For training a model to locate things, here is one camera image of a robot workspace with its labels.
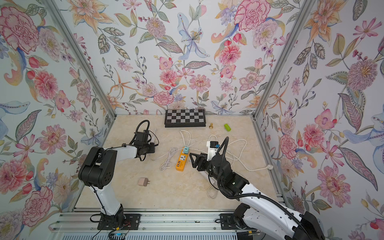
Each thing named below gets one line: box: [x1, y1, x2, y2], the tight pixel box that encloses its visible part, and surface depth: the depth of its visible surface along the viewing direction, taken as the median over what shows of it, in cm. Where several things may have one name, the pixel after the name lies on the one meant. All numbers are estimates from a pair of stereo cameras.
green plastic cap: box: [224, 123, 232, 132], surface depth 116 cm
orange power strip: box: [175, 147, 189, 172], surface depth 95 cm
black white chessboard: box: [164, 109, 206, 128], surface depth 117 cm
